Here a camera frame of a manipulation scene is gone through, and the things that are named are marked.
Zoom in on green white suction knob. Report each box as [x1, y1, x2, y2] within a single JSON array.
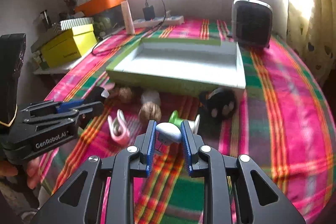
[[169, 110, 201, 134]]

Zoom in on white round hook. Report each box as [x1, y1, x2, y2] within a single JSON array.
[[155, 122, 182, 146]]

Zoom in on brown walnut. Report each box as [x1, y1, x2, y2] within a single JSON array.
[[117, 87, 133, 103], [138, 102, 162, 124]]

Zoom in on black plush toy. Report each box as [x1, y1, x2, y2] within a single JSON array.
[[199, 87, 238, 121]]

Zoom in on white small jar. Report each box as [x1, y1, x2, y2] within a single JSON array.
[[141, 90, 161, 106]]

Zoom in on person left hand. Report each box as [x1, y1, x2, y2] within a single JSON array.
[[0, 156, 43, 191]]

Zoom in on yellow shoe box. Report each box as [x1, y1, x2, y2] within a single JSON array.
[[40, 24, 97, 68]]

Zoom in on green white cardboard tray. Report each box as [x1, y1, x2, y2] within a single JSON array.
[[106, 38, 246, 101]]

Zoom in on striped white box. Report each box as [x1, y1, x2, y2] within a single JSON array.
[[52, 17, 94, 32]]

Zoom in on plaid pink green blanket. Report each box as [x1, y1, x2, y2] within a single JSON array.
[[39, 19, 335, 223]]

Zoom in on white cosmetic tube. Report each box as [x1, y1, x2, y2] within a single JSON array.
[[121, 0, 135, 35]]

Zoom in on orange container lid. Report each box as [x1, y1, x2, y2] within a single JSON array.
[[75, 0, 125, 17]]

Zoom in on white power strip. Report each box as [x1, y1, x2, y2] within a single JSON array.
[[133, 16, 185, 28]]

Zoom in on grey black space heater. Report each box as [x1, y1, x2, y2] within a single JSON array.
[[231, 0, 273, 48]]

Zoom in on cream patterned curtain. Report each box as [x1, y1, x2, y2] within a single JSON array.
[[286, 0, 335, 86]]

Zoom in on black charger with cable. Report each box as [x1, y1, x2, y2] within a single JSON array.
[[138, 0, 166, 35]]

